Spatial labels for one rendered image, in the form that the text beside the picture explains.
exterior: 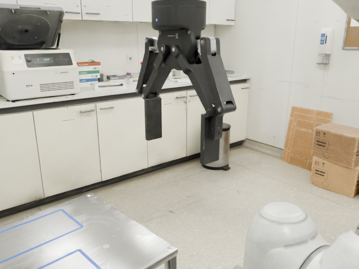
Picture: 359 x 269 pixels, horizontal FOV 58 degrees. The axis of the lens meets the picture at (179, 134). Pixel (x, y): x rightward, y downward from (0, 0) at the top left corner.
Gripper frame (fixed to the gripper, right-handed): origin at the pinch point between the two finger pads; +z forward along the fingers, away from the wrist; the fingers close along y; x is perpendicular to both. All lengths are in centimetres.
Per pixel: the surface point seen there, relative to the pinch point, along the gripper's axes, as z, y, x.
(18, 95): 25, 220, -26
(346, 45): -8, 106, -287
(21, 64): 3, 222, -31
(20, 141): 60, 219, -22
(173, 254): 39.0, 19.8, -14.1
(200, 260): 120, 88, -89
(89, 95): 31, 217, -80
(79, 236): 38, 42, 2
